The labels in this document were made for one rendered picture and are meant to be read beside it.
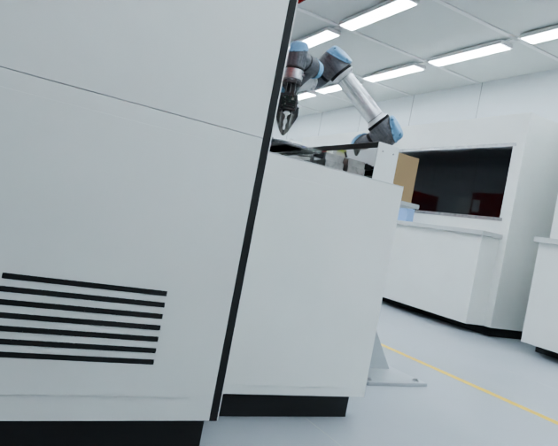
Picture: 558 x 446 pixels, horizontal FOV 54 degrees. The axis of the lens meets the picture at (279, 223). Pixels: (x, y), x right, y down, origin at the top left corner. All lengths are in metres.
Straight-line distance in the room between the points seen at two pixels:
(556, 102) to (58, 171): 5.63
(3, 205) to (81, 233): 0.17
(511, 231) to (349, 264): 3.48
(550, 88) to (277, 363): 5.22
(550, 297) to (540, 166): 1.37
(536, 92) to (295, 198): 5.11
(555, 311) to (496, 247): 0.92
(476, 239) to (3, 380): 4.29
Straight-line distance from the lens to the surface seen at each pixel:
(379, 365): 2.78
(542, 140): 5.45
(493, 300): 5.17
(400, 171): 2.54
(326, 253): 1.77
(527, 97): 6.64
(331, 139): 7.69
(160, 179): 1.32
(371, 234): 1.86
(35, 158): 1.28
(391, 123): 2.61
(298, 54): 2.20
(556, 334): 4.54
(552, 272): 4.59
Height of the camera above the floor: 0.60
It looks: level
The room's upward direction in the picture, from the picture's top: 11 degrees clockwise
